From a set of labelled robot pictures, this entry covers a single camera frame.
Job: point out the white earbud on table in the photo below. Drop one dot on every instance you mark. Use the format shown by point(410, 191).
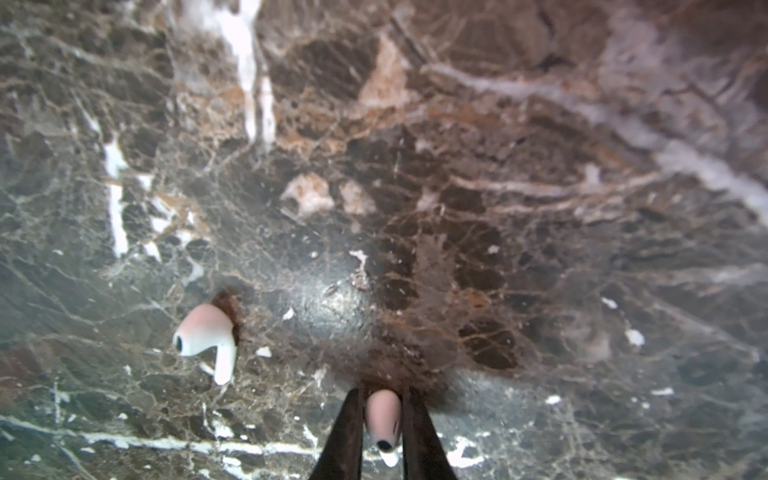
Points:
point(205, 327)

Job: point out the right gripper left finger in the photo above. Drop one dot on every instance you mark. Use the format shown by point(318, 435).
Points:
point(341, 456)

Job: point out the white earbud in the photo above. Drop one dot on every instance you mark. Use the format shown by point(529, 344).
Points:
point(205, 327)
point(383, 413)

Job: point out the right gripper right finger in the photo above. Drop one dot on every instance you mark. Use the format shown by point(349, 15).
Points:
point(424, 456)

